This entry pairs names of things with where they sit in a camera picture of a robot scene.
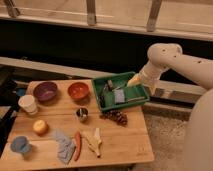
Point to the small metal cup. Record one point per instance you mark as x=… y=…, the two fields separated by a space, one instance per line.
x=82 y=114

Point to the bunch of dark grapes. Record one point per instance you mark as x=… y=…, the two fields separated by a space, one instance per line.
x=117 y=116

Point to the purple bowl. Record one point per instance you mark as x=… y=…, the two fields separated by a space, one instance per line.
x=45 y=91

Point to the white plastic cup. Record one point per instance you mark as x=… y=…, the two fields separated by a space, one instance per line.
x=28 y=104

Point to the wooden table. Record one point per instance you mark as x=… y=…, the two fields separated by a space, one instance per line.
x=120 y=145

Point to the green plastic tray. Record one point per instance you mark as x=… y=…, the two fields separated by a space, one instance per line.
x=134 y=95

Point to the orange bowl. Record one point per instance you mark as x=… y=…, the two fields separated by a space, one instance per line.
x=78 y=91

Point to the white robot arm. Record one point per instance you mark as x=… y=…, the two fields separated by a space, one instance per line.
x=198 y=143

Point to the blue plastic cup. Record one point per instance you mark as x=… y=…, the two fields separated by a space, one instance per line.
x=20 y=145

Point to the orange carrot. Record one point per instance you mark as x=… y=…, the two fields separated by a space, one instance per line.
x=78 y=142

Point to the blue object behind table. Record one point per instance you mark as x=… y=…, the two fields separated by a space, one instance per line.
x=20 y=91

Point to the metal utensil in tray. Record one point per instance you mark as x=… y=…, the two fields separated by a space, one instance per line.
x=107 y=87

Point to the peeled banana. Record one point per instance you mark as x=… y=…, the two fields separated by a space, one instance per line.
x=94 y=141

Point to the blue sponge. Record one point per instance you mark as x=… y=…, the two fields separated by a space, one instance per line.
x=119 y=96

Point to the yellow red apple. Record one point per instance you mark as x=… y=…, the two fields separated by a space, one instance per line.
x=40 y=127

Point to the grey blue cloth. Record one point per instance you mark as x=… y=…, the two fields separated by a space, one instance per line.
x=66 y=146

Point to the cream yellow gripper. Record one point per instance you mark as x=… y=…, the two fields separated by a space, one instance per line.
x=134 y=80

